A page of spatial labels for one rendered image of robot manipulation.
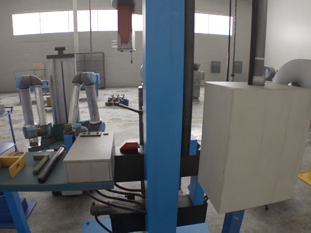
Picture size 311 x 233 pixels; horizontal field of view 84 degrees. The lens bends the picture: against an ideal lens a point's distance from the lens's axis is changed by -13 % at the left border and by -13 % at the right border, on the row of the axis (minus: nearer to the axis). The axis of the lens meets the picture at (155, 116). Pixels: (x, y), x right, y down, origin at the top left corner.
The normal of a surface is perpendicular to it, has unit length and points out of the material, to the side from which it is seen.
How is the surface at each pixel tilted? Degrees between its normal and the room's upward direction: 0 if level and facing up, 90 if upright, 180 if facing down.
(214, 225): 0
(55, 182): 0
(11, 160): 90
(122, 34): 90
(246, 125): 90
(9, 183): 0
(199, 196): 90
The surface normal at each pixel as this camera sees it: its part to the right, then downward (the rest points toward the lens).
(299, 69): -0.99, 0.04
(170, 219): 0.15, 0.26
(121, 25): -0.08, 0.26
